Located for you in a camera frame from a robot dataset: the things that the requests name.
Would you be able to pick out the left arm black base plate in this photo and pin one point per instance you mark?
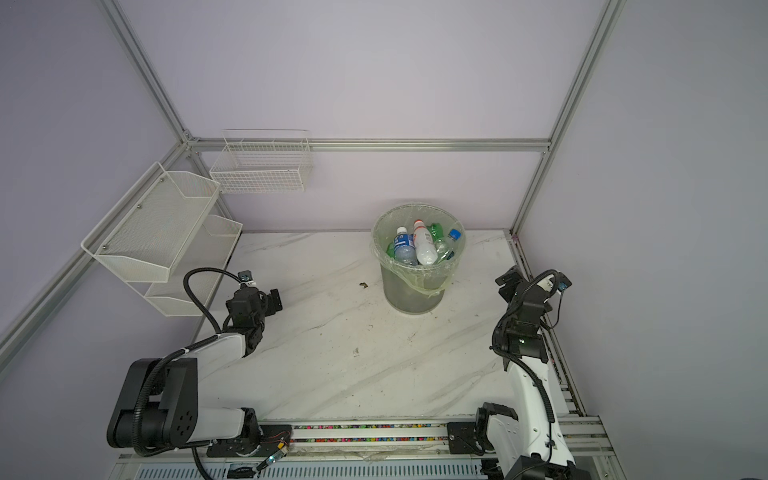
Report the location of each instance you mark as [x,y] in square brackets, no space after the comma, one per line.
[264,444]

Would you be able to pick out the white wire wall basket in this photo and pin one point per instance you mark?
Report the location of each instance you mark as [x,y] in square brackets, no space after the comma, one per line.
[255,161]

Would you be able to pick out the translucent green bin liner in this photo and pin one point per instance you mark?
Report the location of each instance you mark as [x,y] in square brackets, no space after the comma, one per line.
[420,245]

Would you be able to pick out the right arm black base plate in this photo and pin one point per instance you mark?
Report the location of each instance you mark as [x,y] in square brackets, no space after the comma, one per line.
[462,439]

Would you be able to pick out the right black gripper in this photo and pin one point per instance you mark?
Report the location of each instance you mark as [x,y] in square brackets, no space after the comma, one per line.
[510,286]

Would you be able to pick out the clear bottle red white label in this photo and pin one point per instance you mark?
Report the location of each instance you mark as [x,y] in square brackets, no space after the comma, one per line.
[426,252]

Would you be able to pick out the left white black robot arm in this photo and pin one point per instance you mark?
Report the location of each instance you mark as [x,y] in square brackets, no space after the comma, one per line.
[159,407]

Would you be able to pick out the upper white mesh shelf basket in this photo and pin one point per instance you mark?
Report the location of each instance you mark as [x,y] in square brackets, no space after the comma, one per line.
[144,237]

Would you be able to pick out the grey mesh waste bin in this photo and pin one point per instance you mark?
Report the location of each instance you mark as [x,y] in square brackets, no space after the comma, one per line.
[414,289]

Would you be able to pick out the clear bottle blue cap sideways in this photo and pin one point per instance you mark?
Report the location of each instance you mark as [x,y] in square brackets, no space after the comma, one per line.
[446,245]

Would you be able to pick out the green bottle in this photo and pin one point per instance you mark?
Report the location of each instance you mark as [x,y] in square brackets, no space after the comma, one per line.
[436,231]

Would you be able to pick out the aluminium front rail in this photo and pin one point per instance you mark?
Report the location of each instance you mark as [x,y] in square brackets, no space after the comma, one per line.
[405,449]

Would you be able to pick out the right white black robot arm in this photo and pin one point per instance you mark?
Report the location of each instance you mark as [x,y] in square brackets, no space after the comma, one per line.
[524,434]

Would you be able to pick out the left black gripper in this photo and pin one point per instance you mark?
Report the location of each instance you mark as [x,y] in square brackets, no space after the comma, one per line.
[276,304]

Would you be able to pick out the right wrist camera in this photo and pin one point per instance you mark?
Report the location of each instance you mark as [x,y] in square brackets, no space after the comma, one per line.
[554,282]

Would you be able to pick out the clear bottle blue label angled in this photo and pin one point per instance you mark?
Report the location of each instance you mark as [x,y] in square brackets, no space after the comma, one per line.
[403,248]

